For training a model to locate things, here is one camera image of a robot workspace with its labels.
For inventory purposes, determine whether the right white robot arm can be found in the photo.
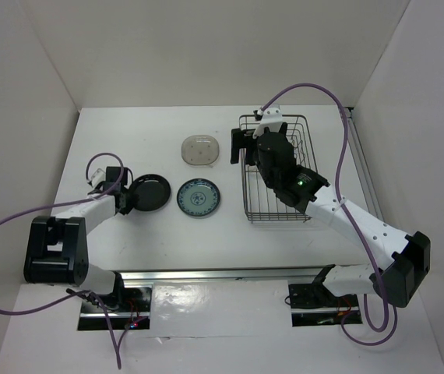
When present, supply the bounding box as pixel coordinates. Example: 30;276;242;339
231;129;431;308

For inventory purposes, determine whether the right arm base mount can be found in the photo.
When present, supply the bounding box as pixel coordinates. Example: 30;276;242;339
284;284;362;327

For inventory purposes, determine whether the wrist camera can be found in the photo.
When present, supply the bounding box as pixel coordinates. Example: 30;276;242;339
87;168;106;189
252;106;284;139

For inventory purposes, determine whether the grey wire dish rack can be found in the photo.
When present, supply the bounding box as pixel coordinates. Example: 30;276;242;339
236;115;329;223

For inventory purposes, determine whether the blue floral patterned plate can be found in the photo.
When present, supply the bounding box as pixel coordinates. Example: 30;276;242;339
176;178;221;218

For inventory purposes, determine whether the smoky square glass plate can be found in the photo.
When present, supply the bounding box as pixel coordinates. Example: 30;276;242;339
181;135;220;166

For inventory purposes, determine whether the right side aluminium rail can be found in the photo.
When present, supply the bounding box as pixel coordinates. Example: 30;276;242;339
344;107;384;221

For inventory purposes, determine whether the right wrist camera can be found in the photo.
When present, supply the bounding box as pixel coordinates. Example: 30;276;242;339
252;106;284;139

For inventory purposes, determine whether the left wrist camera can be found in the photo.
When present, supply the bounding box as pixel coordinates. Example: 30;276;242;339
87;168;106;189

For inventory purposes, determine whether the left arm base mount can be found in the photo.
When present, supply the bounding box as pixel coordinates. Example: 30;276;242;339
77;286;153;331

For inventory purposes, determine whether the aluminium rail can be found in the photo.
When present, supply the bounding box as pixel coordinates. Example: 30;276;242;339
119;266;323;287
344;107;384;221

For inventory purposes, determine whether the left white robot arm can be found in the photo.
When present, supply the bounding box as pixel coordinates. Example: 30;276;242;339
23;167;132;311

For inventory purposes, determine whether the clear textured glass plate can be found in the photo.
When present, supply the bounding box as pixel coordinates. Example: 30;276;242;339
288;132;308;164

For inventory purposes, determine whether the front aluminium rail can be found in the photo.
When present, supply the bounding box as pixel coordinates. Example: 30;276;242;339
119;266;323;287

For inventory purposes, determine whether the black round plate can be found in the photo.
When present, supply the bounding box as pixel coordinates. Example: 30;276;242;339
129;174;171;212

